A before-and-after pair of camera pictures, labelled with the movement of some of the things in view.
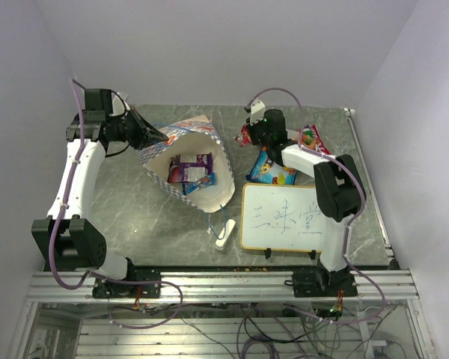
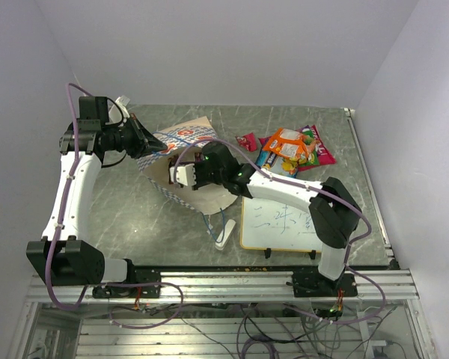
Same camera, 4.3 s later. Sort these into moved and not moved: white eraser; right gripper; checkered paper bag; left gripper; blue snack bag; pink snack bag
Moved: left gripper; right gripper
Not moved: blue snack bag; white eraser; pink snack bag; checkered paper bag
